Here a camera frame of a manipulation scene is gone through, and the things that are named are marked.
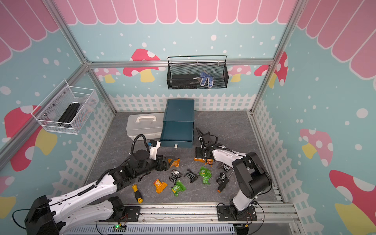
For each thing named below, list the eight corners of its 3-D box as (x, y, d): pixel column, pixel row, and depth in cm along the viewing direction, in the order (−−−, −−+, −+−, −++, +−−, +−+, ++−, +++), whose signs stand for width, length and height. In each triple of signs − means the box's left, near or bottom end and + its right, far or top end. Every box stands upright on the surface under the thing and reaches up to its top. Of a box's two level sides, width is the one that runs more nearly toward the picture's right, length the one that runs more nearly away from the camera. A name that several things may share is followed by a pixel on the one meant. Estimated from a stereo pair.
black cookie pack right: (219, 185, 85) (220, 183, 83) (214, 180, 87) (215, 178, 85) (226, 177, 88) (227, 176, 86) (221, 173, 90) (222, 171, 87)
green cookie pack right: (199, 184, 85) (199, 183, 84) (198, 168, 92) (198, 166, 90) (212, 184, 85) (212, 183, 84) (210, 168, 92) (211, 166, 90)
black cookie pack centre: (183, 177, 89) (182, 175, 87) (188, 169, 91) (188, 168, 90) (193, 184, 86) (193, 182, 84) (198, 176, 89) (198, 175, 87)
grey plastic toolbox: (131, 143, 104) (124, 131, 93) (135, 127, 114) (128, 114, 103) (164, 140, 106) (161, 128, 95) (165, 125, 115) (162, 112, 104)
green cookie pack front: (176, 198, 81) (176, 197, 80) (169, 188, 85) (169, 187, 83) (186, 189, 84) (186, 188, 82) (179, 180, 87) (179, 179, 86)
